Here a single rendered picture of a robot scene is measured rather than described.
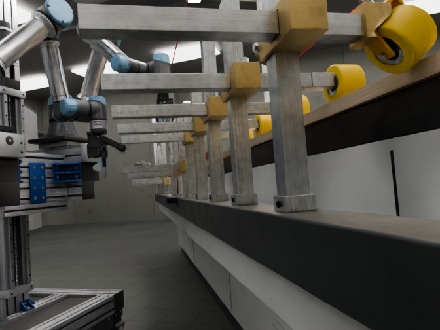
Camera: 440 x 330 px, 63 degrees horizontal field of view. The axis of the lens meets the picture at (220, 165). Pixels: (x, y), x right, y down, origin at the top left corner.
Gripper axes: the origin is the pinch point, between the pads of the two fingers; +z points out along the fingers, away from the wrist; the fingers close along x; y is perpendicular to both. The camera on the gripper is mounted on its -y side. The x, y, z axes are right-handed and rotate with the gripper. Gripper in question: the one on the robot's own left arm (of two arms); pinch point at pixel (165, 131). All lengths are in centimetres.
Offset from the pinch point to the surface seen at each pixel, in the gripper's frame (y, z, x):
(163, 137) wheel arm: 23.0, 5.8, -2.9
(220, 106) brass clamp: 77, 6, 8
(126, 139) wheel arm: 23.0, 6.0, -16.8
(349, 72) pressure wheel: 100, 5, 30
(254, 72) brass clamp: 102, 5, 9
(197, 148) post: 44.3, 13.1, 6.8
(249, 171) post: 94, 23, 9
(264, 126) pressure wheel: 50, 7, 29
